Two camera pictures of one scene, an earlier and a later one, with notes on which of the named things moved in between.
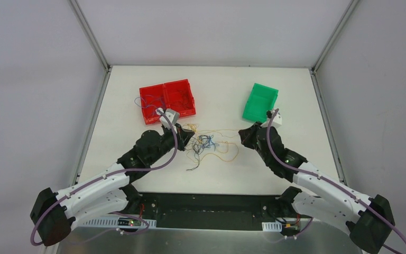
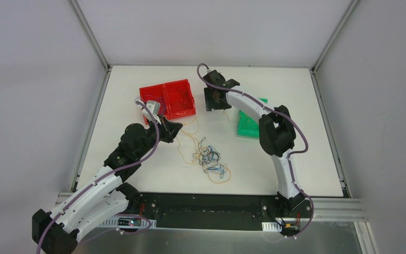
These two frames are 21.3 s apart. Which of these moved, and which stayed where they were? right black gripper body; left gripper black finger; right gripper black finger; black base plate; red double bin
Moved: right black gripper body; left gripper black finger; right gripper black finger
Stayed: black base plate; red double bin
